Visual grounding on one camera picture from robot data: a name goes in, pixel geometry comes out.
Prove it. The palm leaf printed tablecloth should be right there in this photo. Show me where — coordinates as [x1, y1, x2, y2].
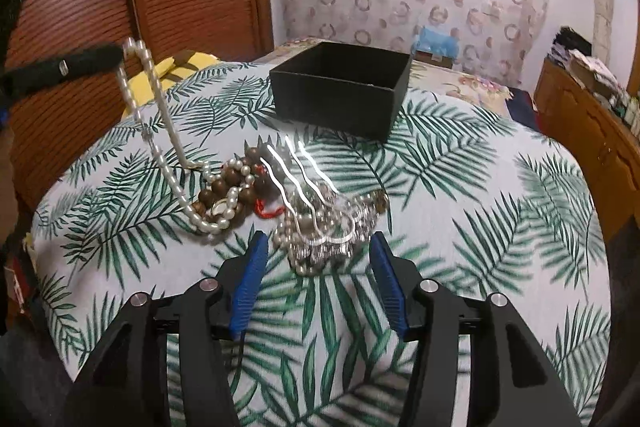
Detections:
[31, 61, 612, 427]

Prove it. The white pearl necklace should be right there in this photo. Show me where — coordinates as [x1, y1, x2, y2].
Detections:
[116, 38, 256, 238]

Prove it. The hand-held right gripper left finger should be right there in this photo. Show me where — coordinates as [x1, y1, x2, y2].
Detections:
[64, 231, 270, 427]

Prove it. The blue plastic bag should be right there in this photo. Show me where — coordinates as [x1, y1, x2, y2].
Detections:
[413, 25, 462, 68]

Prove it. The silver bead chain jewelry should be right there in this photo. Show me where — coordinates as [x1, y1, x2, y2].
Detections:
[272, 184, 391, 278]

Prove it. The brown wooden bead bracelet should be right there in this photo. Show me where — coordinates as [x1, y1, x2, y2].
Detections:
[192, 146, 281, 222]

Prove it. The silver wavy hair fork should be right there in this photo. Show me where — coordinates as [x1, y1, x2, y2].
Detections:
[264, 136, 362, 248]

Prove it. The pile of clutter on cabinet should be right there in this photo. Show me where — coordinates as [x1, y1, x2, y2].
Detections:
[547, 26, 640, 130]

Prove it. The wooden side cabinet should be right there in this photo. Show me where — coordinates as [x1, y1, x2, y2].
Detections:
[534, 58, 640, 228]

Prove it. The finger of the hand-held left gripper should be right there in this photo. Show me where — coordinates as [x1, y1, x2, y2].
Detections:
[0, 45, 124, 98]

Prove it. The black jewelry box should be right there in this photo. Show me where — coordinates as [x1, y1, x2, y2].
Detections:
[269, 41, 414, 142]

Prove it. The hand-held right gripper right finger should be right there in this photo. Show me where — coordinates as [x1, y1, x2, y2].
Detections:
[369, 231, 583, 427]

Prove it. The yellow cloth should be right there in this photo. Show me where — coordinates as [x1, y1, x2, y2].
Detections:
[121, 49, 221, 120]

